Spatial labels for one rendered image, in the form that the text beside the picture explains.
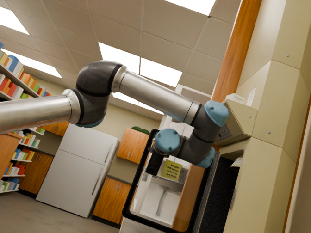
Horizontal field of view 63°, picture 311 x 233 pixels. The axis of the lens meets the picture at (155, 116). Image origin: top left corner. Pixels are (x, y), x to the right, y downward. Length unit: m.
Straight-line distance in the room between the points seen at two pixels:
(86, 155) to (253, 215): 5.12
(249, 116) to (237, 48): 0.60
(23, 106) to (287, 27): 0.94
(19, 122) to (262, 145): 0.74
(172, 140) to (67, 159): 5.17
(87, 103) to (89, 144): 4.99
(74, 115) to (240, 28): 1.02
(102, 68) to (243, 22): 0.95
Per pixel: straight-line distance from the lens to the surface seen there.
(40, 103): 0.79
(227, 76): 1.36
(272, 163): 0.92
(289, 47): 1.08
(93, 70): 0.80
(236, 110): 0.90
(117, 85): 0.78
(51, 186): 5.96
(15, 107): 0.77
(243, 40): 1.48
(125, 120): 6.52
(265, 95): 0.96
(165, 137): 0.78
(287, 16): 1.15
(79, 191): 5.81
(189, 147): 0.80
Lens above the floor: 1.17
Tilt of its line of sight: 14 degrees up
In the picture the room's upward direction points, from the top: 20 degrees clockwise
